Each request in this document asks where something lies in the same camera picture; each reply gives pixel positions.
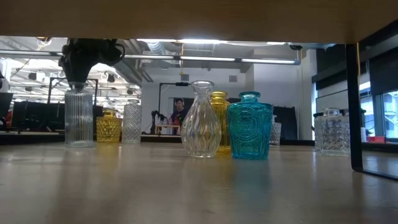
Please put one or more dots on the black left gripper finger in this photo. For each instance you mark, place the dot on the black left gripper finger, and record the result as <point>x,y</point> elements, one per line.
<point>73,73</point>
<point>83,73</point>

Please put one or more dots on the clear ribbed cylinder vase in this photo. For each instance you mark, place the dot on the clear ribbed cylinder vase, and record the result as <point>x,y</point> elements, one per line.
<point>78,118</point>

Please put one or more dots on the squat yellow diamond-cut vase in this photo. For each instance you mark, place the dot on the squat yellow diamond-cut vase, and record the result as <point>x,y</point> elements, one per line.
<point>108,127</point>

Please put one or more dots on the tall clear diamond-cut vase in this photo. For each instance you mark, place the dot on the tall clear diamond-cut vase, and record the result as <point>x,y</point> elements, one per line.
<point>131,123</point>

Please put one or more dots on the clear swirl bulb vase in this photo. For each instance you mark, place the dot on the clear swirl bulb vase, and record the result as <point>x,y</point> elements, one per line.
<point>201,130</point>

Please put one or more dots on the tall slim yellow vase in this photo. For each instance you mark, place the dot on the tall slim yellow vase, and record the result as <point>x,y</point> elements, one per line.
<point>219,102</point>

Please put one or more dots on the teal embossed medallion vase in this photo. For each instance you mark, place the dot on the teal embossed medallion vase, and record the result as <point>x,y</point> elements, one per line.
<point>249,127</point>

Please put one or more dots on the clear square hobnail vase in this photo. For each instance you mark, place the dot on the clear square hobnail vase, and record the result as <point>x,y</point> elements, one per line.
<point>332,133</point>

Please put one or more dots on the black partition row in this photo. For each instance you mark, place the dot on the black partition row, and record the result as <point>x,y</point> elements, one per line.
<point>37,116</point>

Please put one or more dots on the black monitor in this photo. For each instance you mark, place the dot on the black monitor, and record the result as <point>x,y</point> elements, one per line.
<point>5,105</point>

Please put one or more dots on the background wooden table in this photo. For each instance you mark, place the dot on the background wooden table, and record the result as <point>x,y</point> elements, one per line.
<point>168,126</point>

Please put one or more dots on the person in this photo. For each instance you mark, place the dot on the person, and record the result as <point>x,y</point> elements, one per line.
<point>178,116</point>

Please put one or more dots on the bright ceiling panel light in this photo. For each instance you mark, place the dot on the bright ceiling panel light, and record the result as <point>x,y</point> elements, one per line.
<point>199,41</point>

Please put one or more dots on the long ceiling light tube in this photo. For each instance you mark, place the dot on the long ceiling light tube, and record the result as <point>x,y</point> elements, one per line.
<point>211,58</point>

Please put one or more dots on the clear round glass vase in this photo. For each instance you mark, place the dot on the clear round glass vase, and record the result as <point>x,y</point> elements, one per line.
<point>275,133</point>

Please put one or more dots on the black board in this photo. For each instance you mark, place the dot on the black board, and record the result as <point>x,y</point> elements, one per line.
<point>287,123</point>

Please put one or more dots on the red box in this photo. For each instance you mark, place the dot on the red box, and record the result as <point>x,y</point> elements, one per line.
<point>376,139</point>

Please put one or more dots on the grey air duct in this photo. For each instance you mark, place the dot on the grey air duct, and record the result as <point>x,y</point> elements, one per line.
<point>157,48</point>

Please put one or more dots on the grey wall vent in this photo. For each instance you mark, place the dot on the grey wall vent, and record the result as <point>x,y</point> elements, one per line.
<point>184,77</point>
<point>233,78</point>

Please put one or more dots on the black security camera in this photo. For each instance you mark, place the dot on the black security camera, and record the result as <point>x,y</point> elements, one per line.
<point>295,47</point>

